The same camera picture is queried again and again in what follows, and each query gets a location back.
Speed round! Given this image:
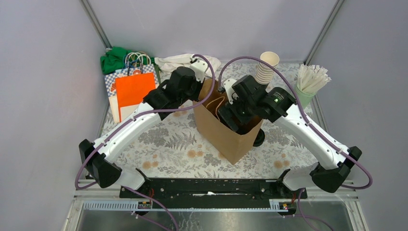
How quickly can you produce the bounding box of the white slotted cable duct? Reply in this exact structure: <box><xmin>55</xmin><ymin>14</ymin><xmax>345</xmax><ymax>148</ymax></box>
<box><xmin>83</xmin><ymin>200</ymin><xmax>296</xmax><ymax>213</ymax></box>

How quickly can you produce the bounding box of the white wrapped straws bundle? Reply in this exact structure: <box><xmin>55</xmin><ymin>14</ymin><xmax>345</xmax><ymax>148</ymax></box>
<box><xmin>296</xmin><ymin>64</ymin><xmax>332</xmax><ymax>94</ymax></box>

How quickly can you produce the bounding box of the blue checkered paper bag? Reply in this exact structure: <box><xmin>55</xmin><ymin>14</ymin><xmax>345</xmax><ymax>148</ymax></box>
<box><xmin>104</xmin><ymin>67</ymin><xmax>160</xmax><ymax>123</ymax></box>

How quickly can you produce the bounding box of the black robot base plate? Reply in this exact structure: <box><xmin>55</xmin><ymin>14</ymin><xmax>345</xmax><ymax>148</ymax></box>
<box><xmin>119</xmin><ymin>172</ymin><xmax>308</xmax><ymax>210</ymax></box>

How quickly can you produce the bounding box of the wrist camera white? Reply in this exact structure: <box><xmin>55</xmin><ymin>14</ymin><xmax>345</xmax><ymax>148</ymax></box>
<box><xmin>222</xmin><ymin>78</ymin><xmax>237</xmax><ymax>104</ymax></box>
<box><xmin>189</xmin><ymin>57</ymin><xmax>209</xmax><ymax>83</ymax></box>

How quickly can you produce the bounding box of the white cloth bag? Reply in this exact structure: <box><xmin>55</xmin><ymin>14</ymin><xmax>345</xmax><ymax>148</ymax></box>
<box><xmin>154</xmin><ymin>53</ymin><xmax>221</xmax><ymax>74</ymax></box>

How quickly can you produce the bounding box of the black cup lids stack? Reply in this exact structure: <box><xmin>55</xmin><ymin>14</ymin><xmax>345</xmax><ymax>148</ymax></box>
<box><xmin>253</xmin><ymin>129</ymin><xmax>265</xmax><ymax>147</ymax></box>

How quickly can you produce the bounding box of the green cloth bag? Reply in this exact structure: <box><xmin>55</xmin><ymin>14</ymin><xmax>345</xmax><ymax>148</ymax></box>
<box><xmin>100</xmin><ymin>47</ymin><xmax>156</xmax><ymax>75</ymax></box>

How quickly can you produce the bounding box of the floral table mat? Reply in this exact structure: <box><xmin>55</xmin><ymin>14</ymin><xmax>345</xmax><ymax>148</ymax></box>
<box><xmin>90</xmin><ymin>62</ymin><xmax>332</xmax><ymax>180</ymax></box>

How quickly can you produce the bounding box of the stack of paper cups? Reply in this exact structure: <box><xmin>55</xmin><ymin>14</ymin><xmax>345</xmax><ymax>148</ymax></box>
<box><xmin>255</xmin><ymin>51</ymin><xmax>280</xmax><ymax>85</ymax></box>

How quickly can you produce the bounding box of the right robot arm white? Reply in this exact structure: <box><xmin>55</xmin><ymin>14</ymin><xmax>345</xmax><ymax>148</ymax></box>
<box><xmin>217</xmin><ymin>75</ymin><xmax>362</xmax><ymax>198</ymax></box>

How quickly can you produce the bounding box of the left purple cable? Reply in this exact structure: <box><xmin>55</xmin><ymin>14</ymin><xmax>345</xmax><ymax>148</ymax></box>
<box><xmin>74</xmin><ymin>53</ymin><xmax>217</xmax><ymax>231</ymax></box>

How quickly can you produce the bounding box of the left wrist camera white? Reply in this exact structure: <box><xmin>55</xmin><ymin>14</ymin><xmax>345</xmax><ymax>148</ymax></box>
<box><xmin>189</xmin><ymin>57</ymin><xmax>209</xmax><ymax>83</ymax></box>

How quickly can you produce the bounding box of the green straw holder cup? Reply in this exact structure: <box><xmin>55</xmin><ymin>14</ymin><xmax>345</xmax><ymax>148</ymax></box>
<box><xmin>295</xmin><ymin>84</ymin><xmax>316</xmax><ymax>109</ymax></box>

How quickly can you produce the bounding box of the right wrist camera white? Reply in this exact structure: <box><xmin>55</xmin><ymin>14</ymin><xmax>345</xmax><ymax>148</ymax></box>
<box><xmin>222</xmin><ymin>78</ymin><xmax>237</xmax><ymax>104</ymax></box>

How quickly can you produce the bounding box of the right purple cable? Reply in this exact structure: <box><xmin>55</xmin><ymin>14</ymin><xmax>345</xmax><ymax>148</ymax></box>
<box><xmin>217</xmin><ymin>56</ymin><xmax>373</xmax><ymax>230</ymax></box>

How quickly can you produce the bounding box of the orange paper bag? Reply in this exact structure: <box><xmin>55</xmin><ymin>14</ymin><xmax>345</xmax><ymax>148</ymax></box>
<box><xmin>115</xmin><ymin>73</ymin><xmax>156</xmax><ymax>122</ymax></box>

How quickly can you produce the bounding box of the brown paper bag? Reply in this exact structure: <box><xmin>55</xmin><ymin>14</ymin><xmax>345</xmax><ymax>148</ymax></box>
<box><xmin>193</xmin><ymin>79</ymin><xmax>263</xmax><ymax>165</ymax></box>

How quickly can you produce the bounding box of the purple cable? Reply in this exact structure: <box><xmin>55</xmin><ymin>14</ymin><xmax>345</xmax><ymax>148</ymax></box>
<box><xmin>74</xmin><ymin>53</ymin><xmax>217</xmax><ymax>231</ymax></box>
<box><xmin>217</xmin><ymin>56</ymin><xmax>373</xmax><ymax>230</ymax></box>

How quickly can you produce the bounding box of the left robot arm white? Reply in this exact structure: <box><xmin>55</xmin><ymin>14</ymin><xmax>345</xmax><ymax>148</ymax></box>
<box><xmin>79</xmin><ymin>63</ymin><xmax>208</xmax><ymax>198</ymax></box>

